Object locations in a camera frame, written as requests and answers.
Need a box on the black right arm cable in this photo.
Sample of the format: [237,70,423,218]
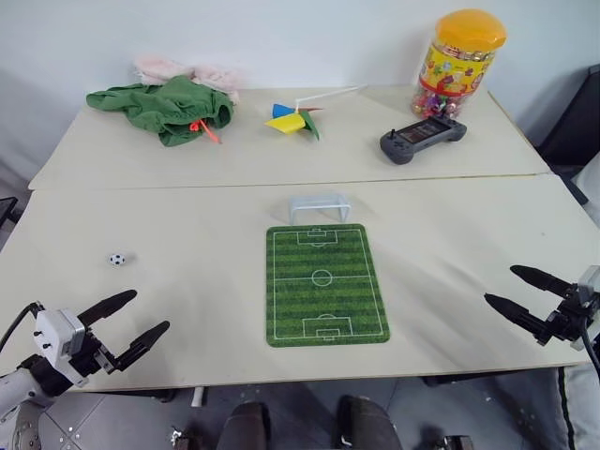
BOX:
[578,322,600,376]

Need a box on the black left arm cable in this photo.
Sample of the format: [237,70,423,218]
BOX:
[0,301,46,353]

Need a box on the colourful paper pinwheel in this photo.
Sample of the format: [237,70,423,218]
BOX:
[263,84,369,142]

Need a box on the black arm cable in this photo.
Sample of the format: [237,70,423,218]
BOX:
[0,301,46,353]
[578,322,600,376]

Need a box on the green soccer field mat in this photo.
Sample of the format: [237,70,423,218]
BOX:
[265,223,392,349]

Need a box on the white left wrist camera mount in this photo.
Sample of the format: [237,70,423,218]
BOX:
[35,308,90,388]

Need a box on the dark rounded right foot shape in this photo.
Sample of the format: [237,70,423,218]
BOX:
[336,395,402,450]

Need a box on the grey handheld remote controller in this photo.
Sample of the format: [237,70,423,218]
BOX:
[379,116,468,166]

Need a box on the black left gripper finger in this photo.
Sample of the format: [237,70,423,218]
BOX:
[76,289,139,326]
[112,320,172,373]

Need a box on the dark rounded foot shape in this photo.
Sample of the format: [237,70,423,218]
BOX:
[336,395,402,450]
[217,403,272,450]

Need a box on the dark chair beside table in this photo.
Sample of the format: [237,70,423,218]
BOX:
[533,65,600,207]

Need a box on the dark rounded left foot shape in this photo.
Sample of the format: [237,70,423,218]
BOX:
[217,403,272,450]

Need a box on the pink fluffy cloth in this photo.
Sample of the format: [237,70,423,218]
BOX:
[133,54,246,105]

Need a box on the candy jar with orange lid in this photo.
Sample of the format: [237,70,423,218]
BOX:
[410,10,508,120]

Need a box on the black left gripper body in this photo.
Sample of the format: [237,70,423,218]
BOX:
[67,329,117,379]

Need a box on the green cloth garment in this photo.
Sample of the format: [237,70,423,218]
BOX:
[85,75,234,149]

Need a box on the black object at table edge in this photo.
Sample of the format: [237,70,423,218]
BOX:
[0,196,19,240]

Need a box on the small grey goal frame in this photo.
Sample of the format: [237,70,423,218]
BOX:
[287,193,353,226]

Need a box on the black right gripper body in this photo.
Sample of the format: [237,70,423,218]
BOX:
[535,286,600,347]

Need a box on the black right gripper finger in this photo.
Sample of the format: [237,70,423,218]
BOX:
[484,292,549,339]
[509,264,574,298]

